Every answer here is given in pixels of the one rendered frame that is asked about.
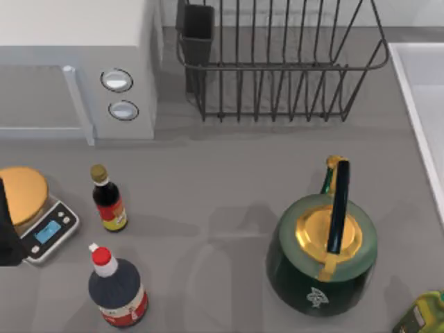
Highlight round microwave knob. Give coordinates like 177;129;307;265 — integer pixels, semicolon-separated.
108;99;140;121
100;67;135;94

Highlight small dark sauce bottle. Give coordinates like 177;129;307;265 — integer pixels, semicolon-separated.
89;164;129;233

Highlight green and gold kettle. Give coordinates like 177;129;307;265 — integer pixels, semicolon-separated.
266;155;379;318

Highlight dark cutlery holder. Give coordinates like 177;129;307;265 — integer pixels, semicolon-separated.
176;0;216;67

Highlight pale microwave oven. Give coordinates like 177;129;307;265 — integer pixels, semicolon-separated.
0;0;164;146

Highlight dark bottle with red cap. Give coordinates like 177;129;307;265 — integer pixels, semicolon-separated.
87;242;149;329

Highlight kitchen scale with golden plate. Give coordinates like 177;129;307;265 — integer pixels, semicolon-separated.
0;166;80;266

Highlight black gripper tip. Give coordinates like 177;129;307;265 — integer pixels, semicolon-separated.
0;176;26;268

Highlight yellow-green bottle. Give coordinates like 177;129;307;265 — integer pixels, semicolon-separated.
391;289;444;333

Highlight dark wire dish rack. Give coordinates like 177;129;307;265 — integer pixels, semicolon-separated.
175;0;389;123

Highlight microwave door handle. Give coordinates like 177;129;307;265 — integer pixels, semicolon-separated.
62;65;96;146

